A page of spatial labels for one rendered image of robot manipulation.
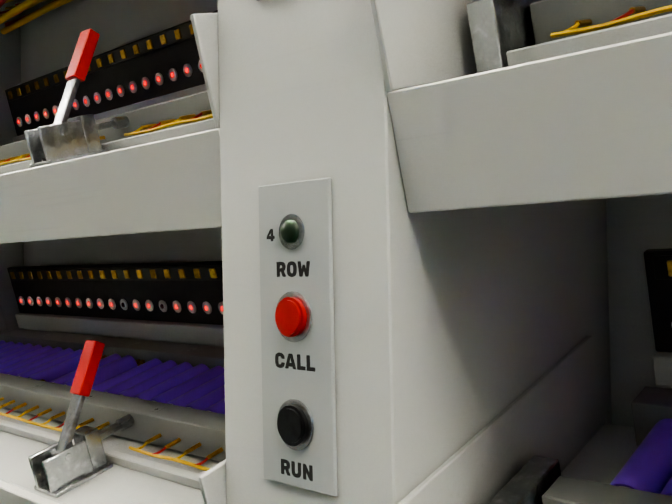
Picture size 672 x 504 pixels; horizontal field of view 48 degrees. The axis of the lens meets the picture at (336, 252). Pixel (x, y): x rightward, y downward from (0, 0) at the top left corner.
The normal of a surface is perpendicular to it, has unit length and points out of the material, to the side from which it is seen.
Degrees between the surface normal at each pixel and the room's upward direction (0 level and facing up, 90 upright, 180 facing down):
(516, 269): 90
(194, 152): 105
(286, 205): 90
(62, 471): 90
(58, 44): 90
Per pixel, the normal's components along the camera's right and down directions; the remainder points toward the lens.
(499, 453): 0.75, -0.03
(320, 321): -0.66, 0.00
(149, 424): -0.64, 0.26
